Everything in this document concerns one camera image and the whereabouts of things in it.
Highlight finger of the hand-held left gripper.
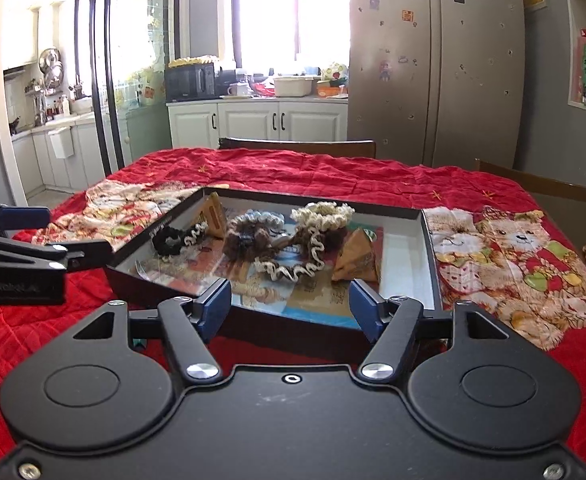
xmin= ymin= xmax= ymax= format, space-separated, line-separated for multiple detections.
xmin=0 ymin=204 xmax=52 ymax=233
xmin=0 ymin=233 xmax=112 ymax=275

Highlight red printed bear blanket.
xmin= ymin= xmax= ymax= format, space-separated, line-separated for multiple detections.
xmin=0 ymin=147 xmax=586 ymax=466

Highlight silver double-door refrigerator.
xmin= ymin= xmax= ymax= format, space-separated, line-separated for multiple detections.
xmin=347 ymin=0 xmax=526 ymax=168

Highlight white plastic basin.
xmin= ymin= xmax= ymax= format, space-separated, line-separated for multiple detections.
xmin=273 ymin=76 xmax=315 ymax=98

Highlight black microwave oven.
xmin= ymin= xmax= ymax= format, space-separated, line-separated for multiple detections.
xmin=164 ymin=62 xmax=217 ymax=102

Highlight brown scrunchie with cream ruffle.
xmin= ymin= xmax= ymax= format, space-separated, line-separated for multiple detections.
xmin=254 ymin=227 xmax=349 ymax=282

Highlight cream knitted scrunchie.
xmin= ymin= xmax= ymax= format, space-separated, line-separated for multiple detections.
xmin=291 ymin=201 xmax=355 ymax=233

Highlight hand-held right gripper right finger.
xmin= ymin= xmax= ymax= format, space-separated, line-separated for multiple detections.
xmin=349 ymin=278 xmax=521 ymax=382

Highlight yellow microwave cover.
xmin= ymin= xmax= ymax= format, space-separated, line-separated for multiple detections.
xmin=168 ymin=56 xmax=219 ymax=69

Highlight white kitchen counter cabinet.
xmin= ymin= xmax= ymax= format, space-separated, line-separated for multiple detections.
xmin=10 ymin=112 xmax=104 ymax=197

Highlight glass sliding door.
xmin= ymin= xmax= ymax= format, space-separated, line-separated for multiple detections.
xmin=90 ymin=0 xmax=181 ymax=177

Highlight tan triangular snack packet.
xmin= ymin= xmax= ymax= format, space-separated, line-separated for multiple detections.
xmin=193 ymin=191 xmax=229 ymax=239
xmin=332 ymin=227 xmax=381 ymax=283

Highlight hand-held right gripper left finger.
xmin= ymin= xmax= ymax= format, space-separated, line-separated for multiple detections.
xmin=70 ymin=277 xmax=233 ymax=385

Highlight blue-grey scrunchie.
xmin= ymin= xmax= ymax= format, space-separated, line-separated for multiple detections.
xmin=228 ymin=211 xmax=286 ymax=236

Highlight black shallow tray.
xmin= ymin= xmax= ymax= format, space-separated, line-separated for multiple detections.
xmin=104 ymin=186 xmax=445 ymax=350

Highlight brown pompom hair tie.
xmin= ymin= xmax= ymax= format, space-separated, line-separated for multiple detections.
xmin=223 ymin=222 xmax=274 ymax=262

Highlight steel pot lids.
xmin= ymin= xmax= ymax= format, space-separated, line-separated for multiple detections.
xmin=38 ymin=47 xmax=65 ymax=96

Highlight white base cabinet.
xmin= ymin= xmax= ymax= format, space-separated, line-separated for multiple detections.
xmin=167 ymin=99 xmax=349 ymax=150

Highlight white hanging bin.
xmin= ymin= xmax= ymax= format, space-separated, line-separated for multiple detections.
xmin=48 ymin=126 xmax=75 ymax=160

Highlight black scrunchie with white lace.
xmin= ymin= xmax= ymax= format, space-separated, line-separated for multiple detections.
xmin=152 ymin=220 xmax=209 ymax=259

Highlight bright window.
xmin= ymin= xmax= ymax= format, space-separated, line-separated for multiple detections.
xmin=230 ymin=0 xmax=350 ymax=76

